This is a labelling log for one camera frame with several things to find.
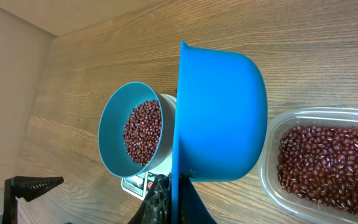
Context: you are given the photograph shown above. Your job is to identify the white digital kitchen scale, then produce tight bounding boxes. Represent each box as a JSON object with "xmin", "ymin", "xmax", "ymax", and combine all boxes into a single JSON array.
[{"xmin": 121, "ymin": 93, "xmax": 178, "ymax": 202}]

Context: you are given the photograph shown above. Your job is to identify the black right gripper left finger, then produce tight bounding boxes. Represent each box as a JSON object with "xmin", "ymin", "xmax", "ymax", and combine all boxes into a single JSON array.
[{"xmin": 128, "ymin": 174, "xmax": 171, "ymax": 224}]

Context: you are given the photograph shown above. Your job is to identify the teal metal bowl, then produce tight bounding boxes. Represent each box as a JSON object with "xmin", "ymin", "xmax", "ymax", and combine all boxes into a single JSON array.
[{"xmin": 98, "ymin": 82, "xmax": 177, "ymax": 178}]

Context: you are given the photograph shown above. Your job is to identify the blue plastic measuring scoop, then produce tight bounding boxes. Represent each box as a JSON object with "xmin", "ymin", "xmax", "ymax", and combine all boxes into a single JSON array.
[{"xmin": 171, "ymin": 43, "xmax": 268, "ymax": 223}]

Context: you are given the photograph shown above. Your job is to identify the red beans in bowl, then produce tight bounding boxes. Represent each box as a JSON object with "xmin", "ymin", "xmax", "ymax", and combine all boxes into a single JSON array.
[{"xmin": 122, "ymin": 100, "xmax": 162, "ymax": 166}]

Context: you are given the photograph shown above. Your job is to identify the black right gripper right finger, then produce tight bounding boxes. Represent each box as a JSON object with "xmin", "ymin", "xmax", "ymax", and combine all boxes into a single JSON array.
[{"xmin": 178, "ymin": 173, "xmax": 216, "ymax": 224}]

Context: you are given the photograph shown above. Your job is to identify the red adzuki beans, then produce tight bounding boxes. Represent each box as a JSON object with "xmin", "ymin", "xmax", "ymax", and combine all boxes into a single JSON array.
[{"xmin": 277, "ymin": 125, "xmax": 358, "ymax": 215}]

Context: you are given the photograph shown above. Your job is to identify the clear plastic container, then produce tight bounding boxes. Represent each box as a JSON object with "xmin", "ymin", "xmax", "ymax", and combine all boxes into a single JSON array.
[{"xmin": 258, "ymin": 107, "xmax": 358, "ymax": 223}]

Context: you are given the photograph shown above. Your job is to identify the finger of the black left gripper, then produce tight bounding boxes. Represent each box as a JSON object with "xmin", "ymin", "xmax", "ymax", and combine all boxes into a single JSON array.
[{"xmin": 4, "ymin": 176, "xmax": 64, "ymax": 224}]

